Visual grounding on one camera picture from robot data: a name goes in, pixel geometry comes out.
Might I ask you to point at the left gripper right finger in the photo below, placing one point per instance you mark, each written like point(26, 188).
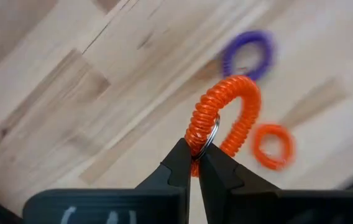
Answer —
point(241, 205)

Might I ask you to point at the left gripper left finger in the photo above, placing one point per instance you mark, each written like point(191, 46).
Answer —
point(164, 202)

